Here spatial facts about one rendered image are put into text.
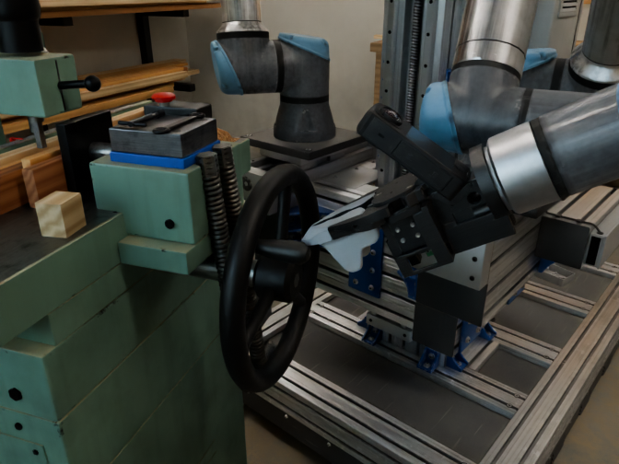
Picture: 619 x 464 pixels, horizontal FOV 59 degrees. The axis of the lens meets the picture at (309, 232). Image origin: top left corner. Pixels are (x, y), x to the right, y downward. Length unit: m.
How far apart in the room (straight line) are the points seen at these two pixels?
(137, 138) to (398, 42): 0.71
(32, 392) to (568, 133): 0.59
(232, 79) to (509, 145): 0.82
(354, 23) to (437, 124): 3.43
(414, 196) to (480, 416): 0.98
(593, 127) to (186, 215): 0.42
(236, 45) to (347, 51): 2.85
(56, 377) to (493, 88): 0.55
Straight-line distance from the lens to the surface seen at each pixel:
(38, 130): 0.82
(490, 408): 1.45
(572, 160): 0.49
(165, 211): 0.66
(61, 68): 0.78
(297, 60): 1.25
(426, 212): 0.51
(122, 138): 0.67
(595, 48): 0.95
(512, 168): 0.49
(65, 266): 0.63
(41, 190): 0.74
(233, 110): 4.59
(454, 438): 1.36
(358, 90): 4.05
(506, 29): 0.64
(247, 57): 1.23
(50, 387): 0.66
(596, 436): 1.81
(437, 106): 0.61
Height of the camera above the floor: 1.15
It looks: 25 degrees down
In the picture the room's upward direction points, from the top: straight up
